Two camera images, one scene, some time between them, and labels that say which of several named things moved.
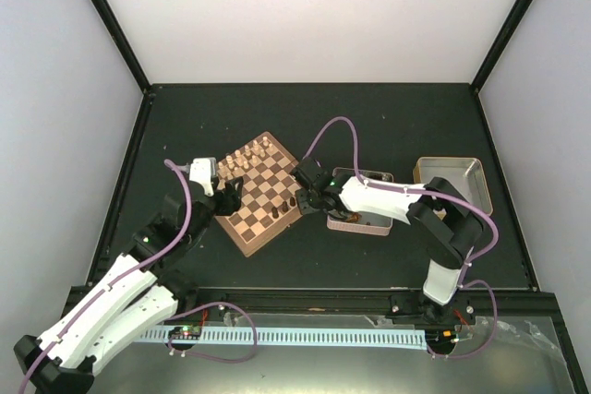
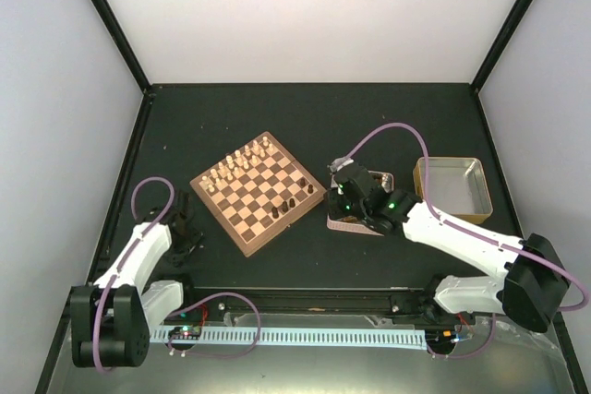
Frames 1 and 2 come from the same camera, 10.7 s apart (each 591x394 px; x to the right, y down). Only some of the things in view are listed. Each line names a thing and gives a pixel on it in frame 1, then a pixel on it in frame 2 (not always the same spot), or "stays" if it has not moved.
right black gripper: (304, 207) -> (334, 210)
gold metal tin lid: (466, 175) stays
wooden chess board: (269, 202) stays
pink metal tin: (363, 222) stays
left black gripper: (230, 197) -> (197, 237)
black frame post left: (110, 17) stays
